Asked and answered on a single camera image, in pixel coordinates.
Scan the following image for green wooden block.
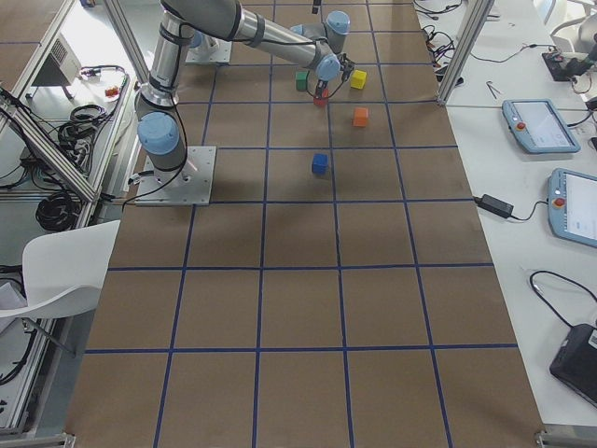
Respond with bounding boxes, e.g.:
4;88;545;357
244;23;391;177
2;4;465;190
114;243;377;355
295;71;309;91

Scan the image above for orange wooden block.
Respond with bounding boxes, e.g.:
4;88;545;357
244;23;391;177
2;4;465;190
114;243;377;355
353;106;369;128

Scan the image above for upper teach pendant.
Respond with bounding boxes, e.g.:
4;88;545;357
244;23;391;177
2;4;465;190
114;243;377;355
501;99;580;154

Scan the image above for red wooden block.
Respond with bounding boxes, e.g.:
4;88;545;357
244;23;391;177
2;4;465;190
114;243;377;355
312;89;329;107

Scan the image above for teach pendant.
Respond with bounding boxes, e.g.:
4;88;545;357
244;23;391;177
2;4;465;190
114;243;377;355
501;99;580;154
548;168;596;247

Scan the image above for coiled black cables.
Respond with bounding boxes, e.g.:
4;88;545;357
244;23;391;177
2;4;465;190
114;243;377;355
35;191;81;231

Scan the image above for blue wooden block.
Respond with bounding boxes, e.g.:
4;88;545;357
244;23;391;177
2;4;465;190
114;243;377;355
312;153;329;175

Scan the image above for white chair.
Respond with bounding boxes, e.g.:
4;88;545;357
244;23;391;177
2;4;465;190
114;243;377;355
1;220;120;318

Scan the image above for yellow wooden block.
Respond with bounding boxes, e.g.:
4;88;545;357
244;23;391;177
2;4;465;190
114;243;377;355
350;69;368;91

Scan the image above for brown paper table mat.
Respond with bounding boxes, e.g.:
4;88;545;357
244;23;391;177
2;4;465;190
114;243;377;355
66;1;542;447

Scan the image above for black laptop case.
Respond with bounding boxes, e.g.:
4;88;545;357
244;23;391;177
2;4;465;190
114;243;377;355
549;324;596;406

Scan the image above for black power adapter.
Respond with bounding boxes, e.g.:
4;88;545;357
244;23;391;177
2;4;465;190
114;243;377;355
474;194;514;218

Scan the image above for aluminium frame post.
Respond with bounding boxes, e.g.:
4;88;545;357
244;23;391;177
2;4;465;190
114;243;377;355
437;0;494;105

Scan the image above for lower teach pendant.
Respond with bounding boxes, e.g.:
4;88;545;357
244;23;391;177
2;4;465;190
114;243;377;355
548;168;596;247

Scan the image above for black cable on desk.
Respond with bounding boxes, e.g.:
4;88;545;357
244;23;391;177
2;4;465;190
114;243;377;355
528;269;597;329

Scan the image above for grey control box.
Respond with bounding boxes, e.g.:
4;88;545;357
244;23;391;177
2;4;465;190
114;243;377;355
32;33;82;100

